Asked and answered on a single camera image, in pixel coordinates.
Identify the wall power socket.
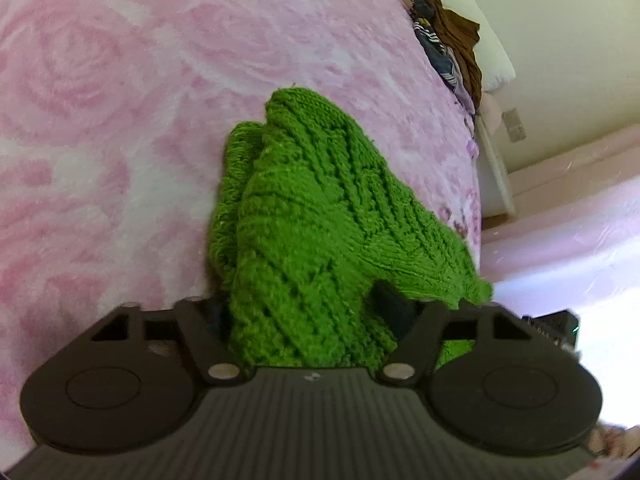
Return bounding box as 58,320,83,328
502,108,526,143

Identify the brown and striped clothes pile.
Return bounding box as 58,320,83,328
409,0,483,115

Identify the green knitted sweater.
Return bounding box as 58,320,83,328
209,88,492,370

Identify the pink floral bed blanket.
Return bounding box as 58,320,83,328
1,0,480,468

